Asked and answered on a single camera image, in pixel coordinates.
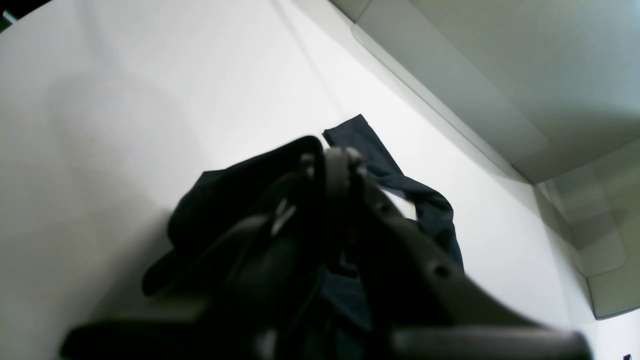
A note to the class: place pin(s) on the black long-sleeve t-shirt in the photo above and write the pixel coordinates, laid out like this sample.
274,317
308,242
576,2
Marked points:
335,315

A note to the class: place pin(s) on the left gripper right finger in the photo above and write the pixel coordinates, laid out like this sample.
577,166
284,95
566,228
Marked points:
424,307

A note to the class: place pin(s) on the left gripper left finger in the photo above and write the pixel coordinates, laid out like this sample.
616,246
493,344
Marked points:
231,301

